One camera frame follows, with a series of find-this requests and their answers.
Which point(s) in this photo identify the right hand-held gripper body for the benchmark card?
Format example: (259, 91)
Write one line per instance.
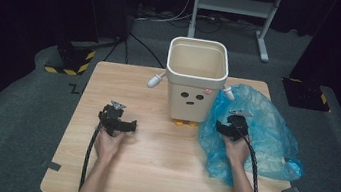
(239, 127)

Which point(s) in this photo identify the cream bin with face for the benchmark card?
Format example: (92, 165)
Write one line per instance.
(187, 108)

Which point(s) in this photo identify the blue plastic bag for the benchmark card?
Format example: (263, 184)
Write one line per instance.
(270, 140)

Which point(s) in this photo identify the person's right hand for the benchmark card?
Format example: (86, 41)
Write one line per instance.
(237, 152)

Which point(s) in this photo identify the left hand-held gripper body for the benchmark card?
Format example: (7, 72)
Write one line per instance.
(110, 119)

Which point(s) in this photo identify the black yellow striped base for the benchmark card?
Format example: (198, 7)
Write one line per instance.
(74, 59)
(305, 94)

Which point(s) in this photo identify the black upright panel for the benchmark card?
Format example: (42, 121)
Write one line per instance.
(111, 0)

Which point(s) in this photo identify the person's left hand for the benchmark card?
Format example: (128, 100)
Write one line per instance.
(107, 147)

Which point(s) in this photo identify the white metal stand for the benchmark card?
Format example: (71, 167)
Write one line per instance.
(235, 5)

